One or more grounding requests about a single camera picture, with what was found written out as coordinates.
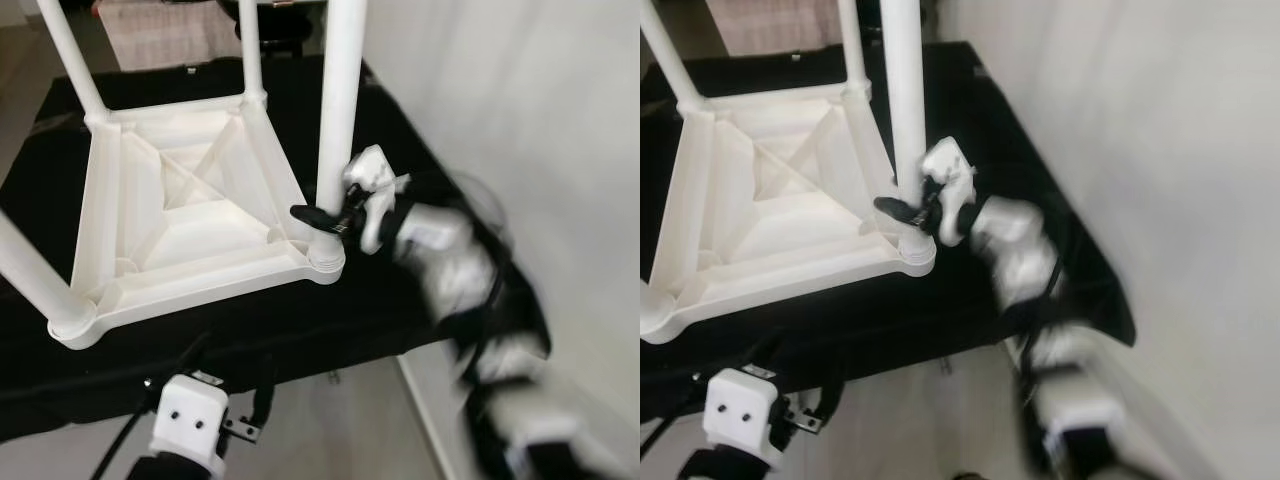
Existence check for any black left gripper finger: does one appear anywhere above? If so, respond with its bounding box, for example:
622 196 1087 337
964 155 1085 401
815 350 842 416
254 355 277 422

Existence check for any white plastic table top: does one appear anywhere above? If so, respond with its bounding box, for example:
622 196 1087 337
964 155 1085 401
48 92 346 351
640 82 938 346

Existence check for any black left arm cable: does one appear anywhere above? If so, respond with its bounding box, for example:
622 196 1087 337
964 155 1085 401
90 415 153 480
640 410 706 463

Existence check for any black wooden stool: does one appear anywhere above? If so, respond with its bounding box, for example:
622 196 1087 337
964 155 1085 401
235 0 331 56

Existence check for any pale patterned cloth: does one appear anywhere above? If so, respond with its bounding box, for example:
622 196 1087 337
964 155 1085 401
705 0 851 56
100 0 241 71

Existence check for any black tablecloth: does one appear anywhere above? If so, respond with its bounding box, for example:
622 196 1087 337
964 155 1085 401
0 55 551 446
640 40 1136 421

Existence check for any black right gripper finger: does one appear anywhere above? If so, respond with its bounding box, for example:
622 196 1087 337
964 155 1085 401
873 195 927 226
290 203 347 233

